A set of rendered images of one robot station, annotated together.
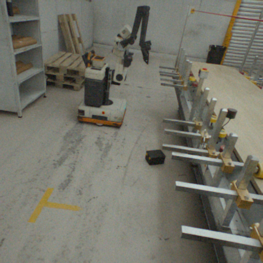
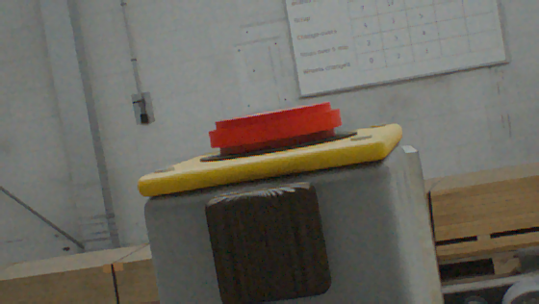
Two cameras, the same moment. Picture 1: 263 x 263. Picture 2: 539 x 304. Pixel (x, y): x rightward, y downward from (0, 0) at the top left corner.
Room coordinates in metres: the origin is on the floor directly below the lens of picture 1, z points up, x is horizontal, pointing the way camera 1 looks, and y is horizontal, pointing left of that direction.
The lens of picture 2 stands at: (2.10, -0.23, 1.24)
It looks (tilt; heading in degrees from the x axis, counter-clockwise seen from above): 3 degrees down; 280
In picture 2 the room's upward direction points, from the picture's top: 10 degrees counter-clockwise
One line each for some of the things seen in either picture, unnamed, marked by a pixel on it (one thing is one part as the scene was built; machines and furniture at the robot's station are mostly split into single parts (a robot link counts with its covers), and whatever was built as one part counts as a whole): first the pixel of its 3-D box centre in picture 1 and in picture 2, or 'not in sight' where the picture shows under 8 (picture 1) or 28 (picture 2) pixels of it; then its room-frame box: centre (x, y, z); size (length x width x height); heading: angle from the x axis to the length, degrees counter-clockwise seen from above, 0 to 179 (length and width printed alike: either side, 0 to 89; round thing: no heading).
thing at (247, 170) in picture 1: (235, 196); not in sight; (0.89, -0.53, 0.90); 0.04 x 0.04 x 0.48; 89
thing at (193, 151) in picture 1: (193, 151); not in sight; (1.36, -0.43, 0.84); 0.43 x 0.03 x 0.04; 89
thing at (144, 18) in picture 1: (143, 27); not in sight; (3.15, 0.06, 1.41); 0.11 x 0.06 x 0.43; 0
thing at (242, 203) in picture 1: (240, 193); not in sight; (0.87, -0.53, 0.95); 0.14 x 0.06 x 0.05; 179
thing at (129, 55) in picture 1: (128, 57); not in sight; (3.37, 0.22, 0.99); 0.28 x 0.16 x 0.22; 179
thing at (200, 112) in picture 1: (199, 114); not in sight; (1.89, -0.55, 0.90); 0.04 x 0.04 x 0.48; 89
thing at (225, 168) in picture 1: (225, 162); not in sight; (1.12, -0.54, 0.95); 0.14 x 0.06 x 0.05; 179
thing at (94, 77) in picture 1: (99, 81); not in sight; (3.37, 0.60, 0.59); 0.55 x 0.34 x 0.83; 179
